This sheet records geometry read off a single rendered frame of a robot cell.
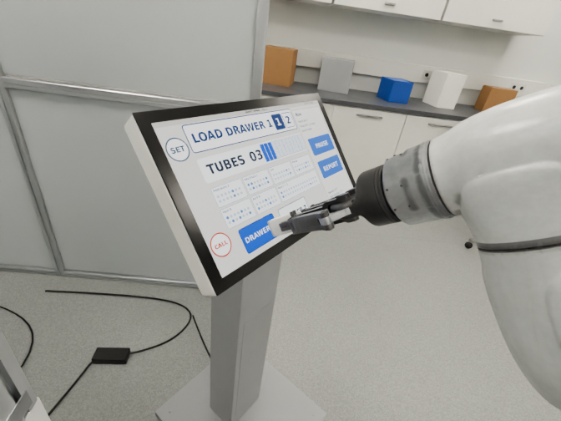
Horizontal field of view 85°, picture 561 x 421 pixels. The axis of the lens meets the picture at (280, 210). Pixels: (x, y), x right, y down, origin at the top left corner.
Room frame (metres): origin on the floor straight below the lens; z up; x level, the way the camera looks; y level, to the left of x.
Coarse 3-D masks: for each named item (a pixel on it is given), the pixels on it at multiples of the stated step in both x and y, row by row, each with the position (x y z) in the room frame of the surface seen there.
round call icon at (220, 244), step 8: (216, 232) 0.41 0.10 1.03; (224, 232) 0.42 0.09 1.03; (208, 240) 0.39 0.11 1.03; (216, 240) 0.40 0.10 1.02; (224, 240) 0.41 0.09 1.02; (216, 248) 0.39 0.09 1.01; (224, 248) 0.40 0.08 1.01; (232, 248) 0.41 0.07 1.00; (216, 256) 0.38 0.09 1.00; (224, 256) 0.39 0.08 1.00
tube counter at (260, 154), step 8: (288, 136) 0.68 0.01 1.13; (296, 136) 0.70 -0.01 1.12; (256, 144) 0.60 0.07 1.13; (264, 144) 0.61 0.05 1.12; (272, 144) 0.63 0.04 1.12; (280, 144) 0.65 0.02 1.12; (288, 144) 0.67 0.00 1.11; (296, 144) 0.69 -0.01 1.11; (304, 144) 0.71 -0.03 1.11; (248, 152) 0.57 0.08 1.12; (256, 152) 0.58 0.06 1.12; (264, 152) 0.60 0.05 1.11; (272, 152) 0.61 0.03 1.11; (280, 152) 0.63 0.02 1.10; (288, 152) 0.65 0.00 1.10; (296, 152) 0.67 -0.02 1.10; (256, 160) 0.57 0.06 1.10; (264, 160) 0.58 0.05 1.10; (272, 160) 0.60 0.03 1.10
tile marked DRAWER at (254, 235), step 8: (264, 216) 0.49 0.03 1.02; (272, 216) 0.51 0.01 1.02; (256, 224) 0.47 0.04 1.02; (264, 224) 0.48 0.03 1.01; (240, 232) 0.44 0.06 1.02; (248, 232) 0.45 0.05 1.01; (256, 232) 0.46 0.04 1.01; (264, 232) 0.47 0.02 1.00; (248, 240) 0.44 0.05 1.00; (256, 240) 0.45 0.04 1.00; (264, 240) 0.46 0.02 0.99; (248, 248) 0.43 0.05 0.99; (256, 248) 0.44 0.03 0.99
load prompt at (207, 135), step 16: (272, 112) 0.69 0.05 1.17; (288, 112) 0.73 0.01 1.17; (192, 128) 0.51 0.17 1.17; (208, 128) 0.53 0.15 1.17; (224, 128) 0.56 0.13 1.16; (240, 128) 0.59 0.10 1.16; (256, 128) 0.62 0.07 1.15; (272, 128) 0.66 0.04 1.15; (288, 128) 0.70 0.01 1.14; (192, 144) 0.49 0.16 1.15; (208, 144) 0.51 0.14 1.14; (224, 144) 0.54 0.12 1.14
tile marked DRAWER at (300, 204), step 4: (304, 196) 0.60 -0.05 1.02; (296, 200) 0.58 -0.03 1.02; (300, 200) 0.59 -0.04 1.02; (304, 200) 0.60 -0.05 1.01; (288, 204) 0.56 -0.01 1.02; (292, 204) 0.57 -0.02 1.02; (296, 204) 0.57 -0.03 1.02; (300, 204) 0.58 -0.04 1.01; (304, 204) 0.59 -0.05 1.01; (280, 208) 0.54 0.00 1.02; (284, 208) 0.54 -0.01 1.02; (288, 208) 0.55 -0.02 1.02; (292, 208) 0.56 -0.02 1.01; (296, 208) 0.57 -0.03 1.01; (300, 208) 0.57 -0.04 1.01; (304, 208) 0.58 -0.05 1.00; (280, 212) 0.53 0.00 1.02; (284, 212) 0.54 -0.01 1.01; (288, 212) 0.54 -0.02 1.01; (300, 212) 0.57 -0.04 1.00
